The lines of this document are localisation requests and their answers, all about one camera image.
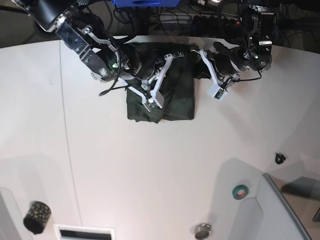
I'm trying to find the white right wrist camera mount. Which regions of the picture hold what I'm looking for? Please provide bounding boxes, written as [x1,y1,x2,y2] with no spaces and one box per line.
[118,51,185,112]

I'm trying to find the small metal tin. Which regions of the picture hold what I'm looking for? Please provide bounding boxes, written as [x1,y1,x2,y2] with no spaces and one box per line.
[194,223,212,240]

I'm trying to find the black yellow-dotted cup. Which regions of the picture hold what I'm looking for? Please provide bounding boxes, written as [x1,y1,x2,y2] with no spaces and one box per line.
[23,201,52,235]

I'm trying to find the white slotted tray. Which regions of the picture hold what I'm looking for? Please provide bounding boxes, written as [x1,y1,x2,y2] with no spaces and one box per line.
[54,224,116,240]

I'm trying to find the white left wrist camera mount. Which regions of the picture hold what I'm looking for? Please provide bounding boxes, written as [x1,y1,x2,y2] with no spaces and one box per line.
[192,49,240,102]

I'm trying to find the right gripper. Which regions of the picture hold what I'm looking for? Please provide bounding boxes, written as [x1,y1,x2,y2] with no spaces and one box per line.
[119,49,163,81]

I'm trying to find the dark green t-shirt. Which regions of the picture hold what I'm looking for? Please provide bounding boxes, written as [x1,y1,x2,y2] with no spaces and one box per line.
[126,42,210,124]

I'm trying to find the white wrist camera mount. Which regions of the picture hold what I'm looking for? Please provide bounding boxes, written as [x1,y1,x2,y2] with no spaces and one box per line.
[192,49,240,102]
[118,51,185,112]

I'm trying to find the blue box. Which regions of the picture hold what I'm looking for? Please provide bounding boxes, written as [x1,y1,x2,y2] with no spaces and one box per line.
[111,0,180,8]

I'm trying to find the green tape roll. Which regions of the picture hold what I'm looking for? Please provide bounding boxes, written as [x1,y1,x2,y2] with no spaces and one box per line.
[232,184,249,200]

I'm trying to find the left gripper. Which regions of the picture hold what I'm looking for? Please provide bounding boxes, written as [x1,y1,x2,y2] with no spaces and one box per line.
[212,51,244,76]

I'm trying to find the small black clip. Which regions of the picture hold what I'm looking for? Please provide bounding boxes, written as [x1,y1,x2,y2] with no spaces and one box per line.
[274,152,287,165]

